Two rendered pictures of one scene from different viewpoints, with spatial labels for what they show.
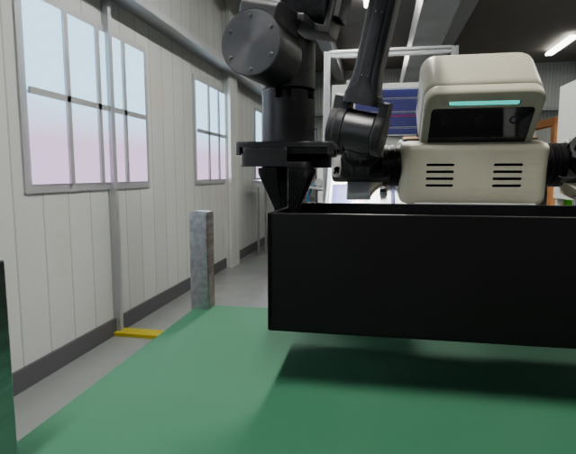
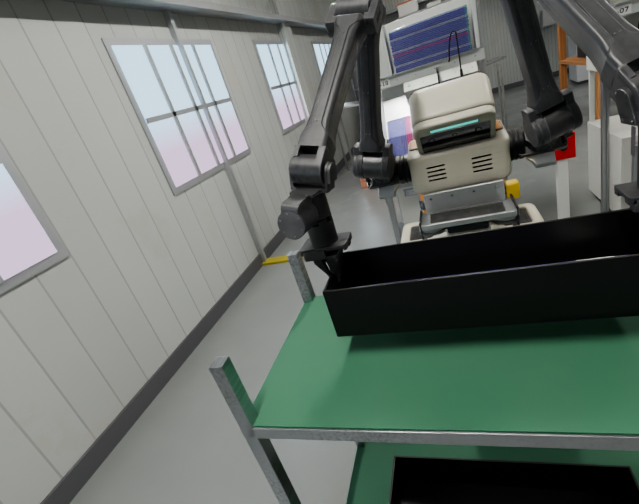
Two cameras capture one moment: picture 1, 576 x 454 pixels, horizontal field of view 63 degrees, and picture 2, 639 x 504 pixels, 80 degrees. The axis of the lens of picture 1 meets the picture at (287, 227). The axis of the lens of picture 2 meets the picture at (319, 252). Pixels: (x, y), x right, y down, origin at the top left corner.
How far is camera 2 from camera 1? 42 cm
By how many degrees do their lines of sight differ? 20
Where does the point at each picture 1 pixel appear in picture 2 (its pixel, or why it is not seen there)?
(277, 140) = (318, 247)
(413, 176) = (419, 177)
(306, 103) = (327, 225)
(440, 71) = (420, 108)
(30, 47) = (135, 88)
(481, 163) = (463, 159)
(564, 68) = not seen: outside the picture
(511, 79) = (469, 105)
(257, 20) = (290, 216)
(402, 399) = (403, 355)
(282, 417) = (350, 374)
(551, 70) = not seen: outside the picture
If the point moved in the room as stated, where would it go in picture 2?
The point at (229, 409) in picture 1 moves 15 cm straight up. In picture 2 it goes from (329, 373) to (307, 314)
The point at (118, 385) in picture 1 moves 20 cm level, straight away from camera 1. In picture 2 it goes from (281, 366) to (269, 323)
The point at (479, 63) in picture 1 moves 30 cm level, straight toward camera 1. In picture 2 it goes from (447, 93) to (420, 117)
